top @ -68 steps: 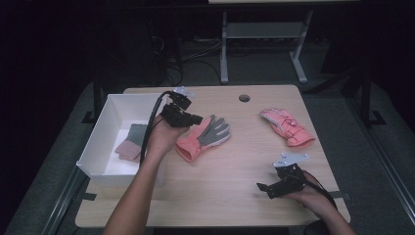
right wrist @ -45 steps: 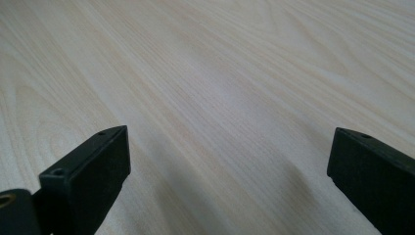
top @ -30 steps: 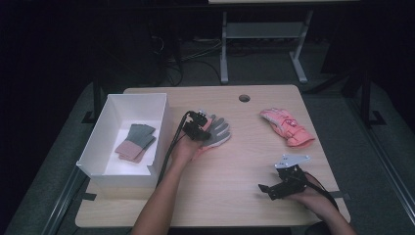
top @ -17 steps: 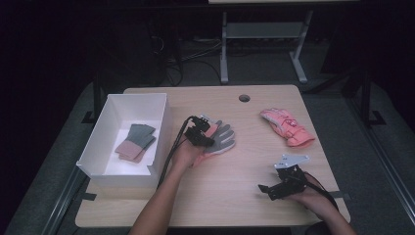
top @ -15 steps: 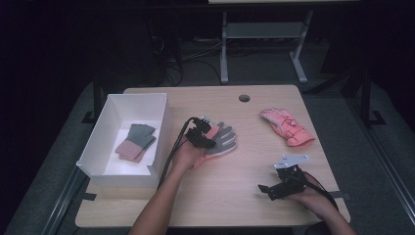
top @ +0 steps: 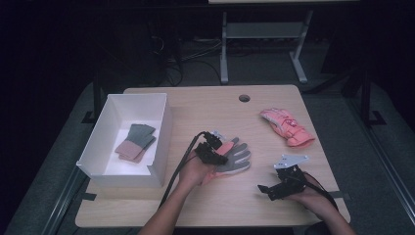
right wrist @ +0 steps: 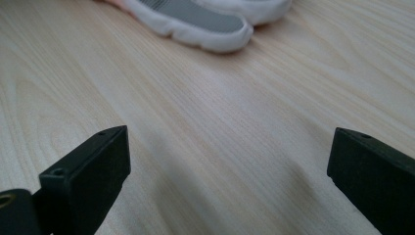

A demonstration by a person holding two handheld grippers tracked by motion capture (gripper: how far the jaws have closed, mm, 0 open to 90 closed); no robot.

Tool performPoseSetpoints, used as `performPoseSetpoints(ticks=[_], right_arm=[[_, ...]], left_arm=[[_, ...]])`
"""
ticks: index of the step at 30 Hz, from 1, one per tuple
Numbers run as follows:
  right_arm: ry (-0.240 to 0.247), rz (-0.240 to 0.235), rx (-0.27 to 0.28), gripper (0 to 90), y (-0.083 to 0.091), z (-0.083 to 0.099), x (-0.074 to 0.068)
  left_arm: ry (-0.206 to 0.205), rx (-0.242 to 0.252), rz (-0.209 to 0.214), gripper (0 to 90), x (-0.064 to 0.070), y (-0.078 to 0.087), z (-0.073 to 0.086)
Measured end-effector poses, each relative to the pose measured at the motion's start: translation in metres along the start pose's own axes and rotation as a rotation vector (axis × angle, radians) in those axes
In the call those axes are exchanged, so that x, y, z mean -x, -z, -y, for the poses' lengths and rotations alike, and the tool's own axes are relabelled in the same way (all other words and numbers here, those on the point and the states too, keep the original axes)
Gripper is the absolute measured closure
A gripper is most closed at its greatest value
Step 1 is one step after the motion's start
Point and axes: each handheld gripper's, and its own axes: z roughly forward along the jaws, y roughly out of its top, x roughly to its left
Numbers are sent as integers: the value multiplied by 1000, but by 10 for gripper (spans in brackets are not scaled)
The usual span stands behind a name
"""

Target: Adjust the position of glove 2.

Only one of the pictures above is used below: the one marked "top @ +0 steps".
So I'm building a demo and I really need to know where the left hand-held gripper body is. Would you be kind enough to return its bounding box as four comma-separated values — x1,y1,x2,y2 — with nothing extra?
194,129,227,165

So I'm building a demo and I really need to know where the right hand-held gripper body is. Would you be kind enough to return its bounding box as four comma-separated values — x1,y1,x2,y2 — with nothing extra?
267,154,310,202

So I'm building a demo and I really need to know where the pink glove with grey palm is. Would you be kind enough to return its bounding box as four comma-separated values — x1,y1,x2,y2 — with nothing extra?
200,136,253,186

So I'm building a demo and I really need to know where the white box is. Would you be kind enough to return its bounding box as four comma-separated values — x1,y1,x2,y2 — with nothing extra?
75,92,173,189

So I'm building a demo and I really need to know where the grey fingerless glove pink cuff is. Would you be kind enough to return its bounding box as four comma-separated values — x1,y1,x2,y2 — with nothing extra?
115,122,157,161
118,135,158,165

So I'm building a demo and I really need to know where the person's left hand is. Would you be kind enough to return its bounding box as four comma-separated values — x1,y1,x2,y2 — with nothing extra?
177,149,219,194

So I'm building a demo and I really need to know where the person's right hand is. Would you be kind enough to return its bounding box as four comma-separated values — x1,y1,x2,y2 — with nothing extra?
288,171,335,219

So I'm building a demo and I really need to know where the pink padded ski glove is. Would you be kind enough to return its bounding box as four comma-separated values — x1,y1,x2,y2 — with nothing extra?
259,108,316,149

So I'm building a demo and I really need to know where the black metal stand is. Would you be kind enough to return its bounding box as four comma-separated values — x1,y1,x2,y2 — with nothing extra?
341,67,388,129

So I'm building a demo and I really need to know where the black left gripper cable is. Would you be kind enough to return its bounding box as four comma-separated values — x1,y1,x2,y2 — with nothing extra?
159,130,209,210

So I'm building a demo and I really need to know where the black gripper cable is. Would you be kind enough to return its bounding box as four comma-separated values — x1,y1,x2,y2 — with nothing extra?
301,174,340,212
159,130,209,210

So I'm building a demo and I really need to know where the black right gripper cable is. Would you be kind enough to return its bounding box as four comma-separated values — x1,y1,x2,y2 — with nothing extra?
301,174,340,212

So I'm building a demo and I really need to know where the bundle of floor cables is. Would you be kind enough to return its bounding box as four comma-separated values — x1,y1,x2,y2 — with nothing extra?
149,33,223,87

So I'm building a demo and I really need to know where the grey metal floor rail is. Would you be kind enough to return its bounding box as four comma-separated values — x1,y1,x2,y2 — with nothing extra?
345,97,415,217
39,165,90,235

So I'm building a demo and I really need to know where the grey metal table frame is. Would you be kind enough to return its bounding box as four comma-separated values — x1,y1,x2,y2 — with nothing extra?
219,9,315,85

